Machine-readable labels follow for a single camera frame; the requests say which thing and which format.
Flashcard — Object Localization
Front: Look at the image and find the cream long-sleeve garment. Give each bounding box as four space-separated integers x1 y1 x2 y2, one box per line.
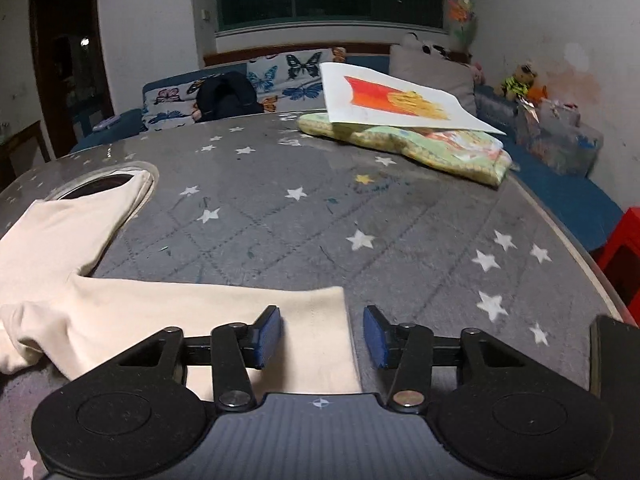
0 169 363 395

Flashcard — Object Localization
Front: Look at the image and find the clear plastic storage box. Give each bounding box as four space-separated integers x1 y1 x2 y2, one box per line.
518 100 605 178

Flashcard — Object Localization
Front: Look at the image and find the white drawing paper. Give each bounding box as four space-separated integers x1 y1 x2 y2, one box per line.
320 62 507 136

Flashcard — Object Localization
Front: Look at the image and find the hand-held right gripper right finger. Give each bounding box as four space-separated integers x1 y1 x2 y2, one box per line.
363 304 561 408

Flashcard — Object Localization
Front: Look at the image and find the grey pillow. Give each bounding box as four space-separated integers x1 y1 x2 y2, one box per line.
388 44 476 116

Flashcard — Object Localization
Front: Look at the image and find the black backpack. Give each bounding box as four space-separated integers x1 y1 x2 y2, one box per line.
194 72 264 123

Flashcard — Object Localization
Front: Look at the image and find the dark wooden door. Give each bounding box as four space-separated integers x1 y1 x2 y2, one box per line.
28 0 116 145

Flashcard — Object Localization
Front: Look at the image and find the red plastic stool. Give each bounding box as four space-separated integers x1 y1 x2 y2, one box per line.
596 207 640 324

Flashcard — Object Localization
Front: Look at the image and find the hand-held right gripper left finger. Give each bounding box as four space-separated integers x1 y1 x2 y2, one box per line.
84 305 284 409

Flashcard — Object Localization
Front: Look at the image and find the colourful flower bouquet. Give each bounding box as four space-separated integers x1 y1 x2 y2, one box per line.
447 0 477 54

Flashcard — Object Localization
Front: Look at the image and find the grey star-print table cover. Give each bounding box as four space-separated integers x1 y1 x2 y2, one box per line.
0 109 632 480

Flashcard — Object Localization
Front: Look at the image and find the wooden chair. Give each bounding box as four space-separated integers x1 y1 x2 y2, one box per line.
0 120 53 192

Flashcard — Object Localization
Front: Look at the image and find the teddy bear with sunglasses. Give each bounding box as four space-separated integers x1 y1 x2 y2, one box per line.
494 62 541 102

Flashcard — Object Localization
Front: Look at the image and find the panda plush toy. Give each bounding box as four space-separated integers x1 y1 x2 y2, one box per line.
400 32 454 61

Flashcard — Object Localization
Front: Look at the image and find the green printed folded cloth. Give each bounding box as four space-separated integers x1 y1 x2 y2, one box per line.
298 112 515 188

